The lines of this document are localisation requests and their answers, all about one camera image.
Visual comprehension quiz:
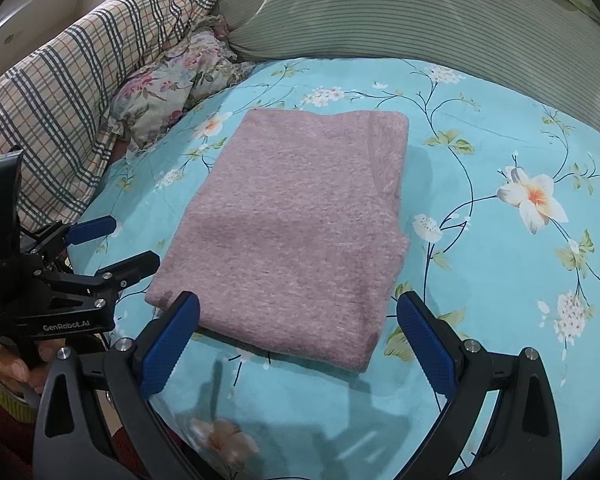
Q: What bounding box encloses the person's left hand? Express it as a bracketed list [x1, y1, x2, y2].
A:
[0, 339, 69, 395]

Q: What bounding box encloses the green striped pillow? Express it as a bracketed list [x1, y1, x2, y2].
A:
[219, 0, 600, 161]

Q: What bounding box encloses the blue floral bed sheet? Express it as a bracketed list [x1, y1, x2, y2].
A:
[65, 57, 600, 480]

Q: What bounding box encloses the pink knit sweater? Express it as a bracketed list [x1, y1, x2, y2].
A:
[145, 107, 412, 373]

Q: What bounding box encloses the floral ruffled pillow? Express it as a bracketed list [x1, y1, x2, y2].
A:
[107, 27, 256, 161]

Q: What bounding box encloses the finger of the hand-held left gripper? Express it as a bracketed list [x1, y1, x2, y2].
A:
[30, 216, 119, 255]
[35, 251, 161, 312]

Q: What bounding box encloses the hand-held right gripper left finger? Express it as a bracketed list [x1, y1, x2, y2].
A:
[32, 290, 216, 480]

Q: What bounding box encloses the plaid quilt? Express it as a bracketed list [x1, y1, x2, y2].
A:
[0, 0, 246, 233]

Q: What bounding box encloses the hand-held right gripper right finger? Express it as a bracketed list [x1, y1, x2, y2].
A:
[396, 290, 577, 480]

